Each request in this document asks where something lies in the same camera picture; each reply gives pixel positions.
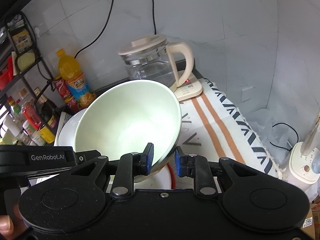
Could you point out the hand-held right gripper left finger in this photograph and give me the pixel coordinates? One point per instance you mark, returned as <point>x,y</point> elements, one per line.
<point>149,158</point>

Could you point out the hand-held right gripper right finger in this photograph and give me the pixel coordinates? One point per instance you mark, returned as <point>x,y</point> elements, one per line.
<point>178,162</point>

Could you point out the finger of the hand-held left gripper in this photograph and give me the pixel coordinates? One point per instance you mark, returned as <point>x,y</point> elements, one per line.
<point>86,156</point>

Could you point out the red-rimmed white bowl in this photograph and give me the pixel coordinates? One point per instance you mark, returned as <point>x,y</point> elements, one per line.
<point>162,177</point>

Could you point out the pale green bowl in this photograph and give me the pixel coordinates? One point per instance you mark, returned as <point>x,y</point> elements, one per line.
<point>125,120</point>

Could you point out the person's left hand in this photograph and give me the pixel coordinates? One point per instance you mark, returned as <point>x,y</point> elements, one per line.
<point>6,227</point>

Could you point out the dark sauce bottle yellow label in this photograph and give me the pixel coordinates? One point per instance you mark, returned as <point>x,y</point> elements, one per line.
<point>47,133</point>

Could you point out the white jar with green label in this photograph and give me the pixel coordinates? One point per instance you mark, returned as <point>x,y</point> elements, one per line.
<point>28,127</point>

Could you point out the white plastic cup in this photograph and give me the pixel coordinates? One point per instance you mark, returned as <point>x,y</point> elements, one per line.
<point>11,128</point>

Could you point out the red soda can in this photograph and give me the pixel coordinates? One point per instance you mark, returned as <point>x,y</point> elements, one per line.
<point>62,91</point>
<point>75,106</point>

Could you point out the dark glass sauce bottle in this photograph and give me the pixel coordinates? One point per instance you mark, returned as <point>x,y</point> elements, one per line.
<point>46,105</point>

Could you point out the patterned white table cloth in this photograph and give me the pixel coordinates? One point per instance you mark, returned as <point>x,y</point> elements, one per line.
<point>225,130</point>

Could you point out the cream kettle base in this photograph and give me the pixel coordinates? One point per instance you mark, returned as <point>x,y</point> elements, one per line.
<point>188,90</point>

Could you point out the orange juice bottle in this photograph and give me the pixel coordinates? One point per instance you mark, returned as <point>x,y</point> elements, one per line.
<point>72,76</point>

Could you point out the black metal rack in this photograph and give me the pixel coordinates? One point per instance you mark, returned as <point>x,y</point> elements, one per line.
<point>22,73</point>

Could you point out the red packet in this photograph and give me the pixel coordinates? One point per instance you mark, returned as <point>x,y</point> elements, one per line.
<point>6,75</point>

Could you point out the clear plastic bag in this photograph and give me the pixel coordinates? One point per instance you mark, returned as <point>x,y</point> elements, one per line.
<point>267,127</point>

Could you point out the pale yellow round pack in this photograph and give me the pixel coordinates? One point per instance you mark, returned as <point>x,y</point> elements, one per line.
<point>25,60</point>

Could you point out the yellow label box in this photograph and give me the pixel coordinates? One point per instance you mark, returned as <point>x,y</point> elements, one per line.
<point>22,40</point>

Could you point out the white fan base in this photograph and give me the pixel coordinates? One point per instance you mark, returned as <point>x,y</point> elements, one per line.
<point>302,165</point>

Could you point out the brown cardboard box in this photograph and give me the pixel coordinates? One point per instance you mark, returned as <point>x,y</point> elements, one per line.
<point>312,222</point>

